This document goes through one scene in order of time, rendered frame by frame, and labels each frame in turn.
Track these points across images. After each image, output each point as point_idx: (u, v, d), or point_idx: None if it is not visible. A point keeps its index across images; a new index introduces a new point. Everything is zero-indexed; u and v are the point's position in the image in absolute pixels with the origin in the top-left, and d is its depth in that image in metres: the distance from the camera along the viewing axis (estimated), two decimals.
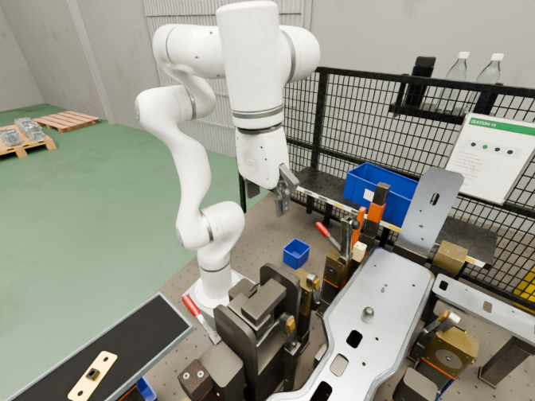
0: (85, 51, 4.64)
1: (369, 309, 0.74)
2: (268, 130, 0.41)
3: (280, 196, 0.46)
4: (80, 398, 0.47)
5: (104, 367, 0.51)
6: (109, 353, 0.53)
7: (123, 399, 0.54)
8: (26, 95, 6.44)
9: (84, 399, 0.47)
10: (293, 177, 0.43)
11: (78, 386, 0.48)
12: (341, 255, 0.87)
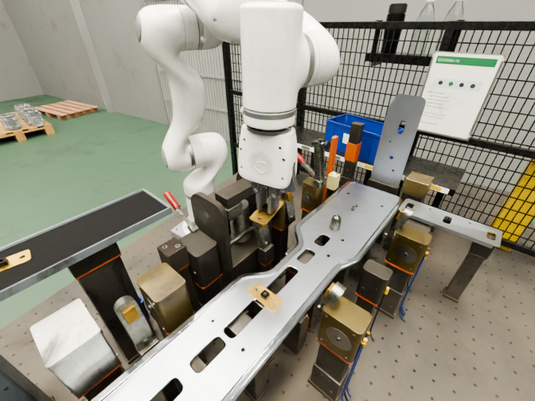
0: (83, 39, 4.71)
1: (336, 216, 0.81)
2: (286, 130, 0.41)
3: (275, 196, 0.49)
4: (260, 220, 0.51)
5: None
6: None
7: (108, 264, 0.61)
8: (26, 85, 6.51)
9: (265, 222, 0.50)
10: (296, 182, 0.47)
11: (255, 213, 0.53)
12: (315, 178, 0.94)
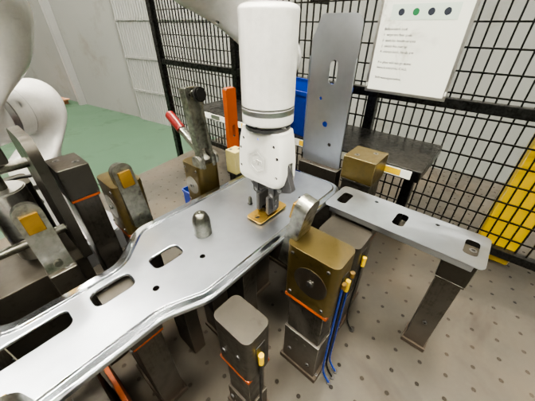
0: (48, 25, 4.36)
1: (197, 212, 0.46)
2: (281, 130, 0.41)
3: (272, 196, 0.49)
4: (257, 219, 0.51)
5: None
6: (279, 201, 0.56)
7: None
8: None
9: (261, 221, 0.50)
10: (292, 184, 0.46)
11: (255, 212, 0.53)
12: (196, 153, 0.59)
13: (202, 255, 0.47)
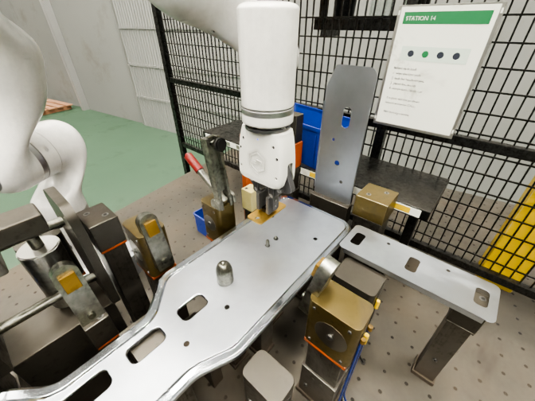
0: (52, 31, 4.39)
1: (220, 263, 0.48)
2: (281, 130, 0.41)
3: (272, 196, 0.49)
4: (256, 219, 0.51)
5: (275, 208, 0.54)
6: (279, 201, 0.56)
7: None
8: None
9: (261, 222, 0.50)
10: (292, 184, 0.46)
11: (255, 212, 0.53)
12: (214, 196, 0.62)
13: None
